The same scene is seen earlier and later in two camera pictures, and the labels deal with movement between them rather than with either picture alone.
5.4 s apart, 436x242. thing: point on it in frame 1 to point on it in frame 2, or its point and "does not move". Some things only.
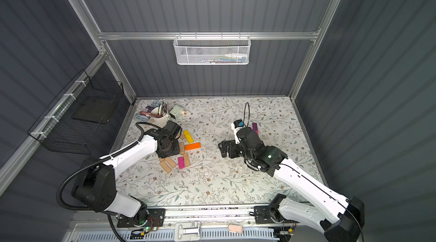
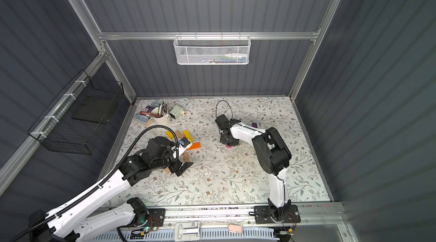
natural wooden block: (187, 160) does not move
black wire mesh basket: (75, 121) does not move
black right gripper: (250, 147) to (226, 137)
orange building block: (193, 146) does not move
